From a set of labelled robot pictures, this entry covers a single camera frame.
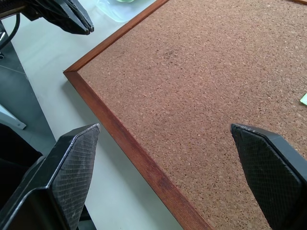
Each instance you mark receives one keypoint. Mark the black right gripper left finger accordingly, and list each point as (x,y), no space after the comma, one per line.
(72,172)

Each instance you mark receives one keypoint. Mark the white metal bracket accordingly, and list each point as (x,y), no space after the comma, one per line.
(12,118)

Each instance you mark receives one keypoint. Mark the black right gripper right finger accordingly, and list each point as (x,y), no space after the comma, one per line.
(271,172)

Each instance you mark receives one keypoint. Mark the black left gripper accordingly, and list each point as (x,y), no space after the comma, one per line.
(40,8)

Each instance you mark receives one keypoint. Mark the cork board with wooden frame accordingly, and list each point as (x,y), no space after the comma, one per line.
(192,91)

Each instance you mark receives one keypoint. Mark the clear plastic container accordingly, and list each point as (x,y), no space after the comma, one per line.
(120,12)

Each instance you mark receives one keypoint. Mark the yellow-green paper note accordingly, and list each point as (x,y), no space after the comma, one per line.
(304,98)

